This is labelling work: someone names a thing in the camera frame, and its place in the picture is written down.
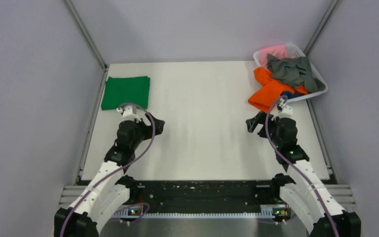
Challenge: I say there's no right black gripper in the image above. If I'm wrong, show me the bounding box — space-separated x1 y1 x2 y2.
246 111 283 148

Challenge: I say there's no orange t shirt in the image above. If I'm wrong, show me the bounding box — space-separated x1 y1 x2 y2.
248 67 308 112

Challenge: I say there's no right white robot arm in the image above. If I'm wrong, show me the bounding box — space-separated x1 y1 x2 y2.
246 111 361 237

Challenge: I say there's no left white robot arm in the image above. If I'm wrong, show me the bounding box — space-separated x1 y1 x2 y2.
53 113 165 237

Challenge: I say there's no blue t shirt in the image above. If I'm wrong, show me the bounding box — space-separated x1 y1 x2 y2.
280 91 304 99

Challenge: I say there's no folded green t shirt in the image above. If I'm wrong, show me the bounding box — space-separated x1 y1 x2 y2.
101 76 151 111

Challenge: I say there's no grey t shirt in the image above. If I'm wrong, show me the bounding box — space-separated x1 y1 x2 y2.
267 54 326 93

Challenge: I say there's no pink t shirt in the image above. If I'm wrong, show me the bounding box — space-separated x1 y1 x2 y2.
259 44 289 69

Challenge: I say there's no white plastic laundry basket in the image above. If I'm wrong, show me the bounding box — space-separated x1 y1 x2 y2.
248 43 328 109

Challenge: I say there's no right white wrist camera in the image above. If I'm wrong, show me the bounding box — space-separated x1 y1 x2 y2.
276 100 294 119

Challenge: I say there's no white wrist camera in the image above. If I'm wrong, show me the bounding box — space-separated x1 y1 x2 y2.
116 105 141 123
276 100 294 119

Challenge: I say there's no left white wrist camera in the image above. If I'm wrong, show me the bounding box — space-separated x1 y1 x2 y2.
116 105 141 123

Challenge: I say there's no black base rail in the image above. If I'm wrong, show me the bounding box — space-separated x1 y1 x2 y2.
118 176 283 214

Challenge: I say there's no grey slotted cable duct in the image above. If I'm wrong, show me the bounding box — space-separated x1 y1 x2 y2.
112 204 294 222

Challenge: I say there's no right aluminium frame post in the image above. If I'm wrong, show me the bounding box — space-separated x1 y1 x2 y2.
303 0 342 55

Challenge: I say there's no aluminium frame post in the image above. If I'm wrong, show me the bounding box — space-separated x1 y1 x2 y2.
303 0 342 55
63 0 107 70

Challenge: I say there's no left aluminium frame post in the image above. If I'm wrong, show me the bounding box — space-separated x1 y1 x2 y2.
63 0 107 70

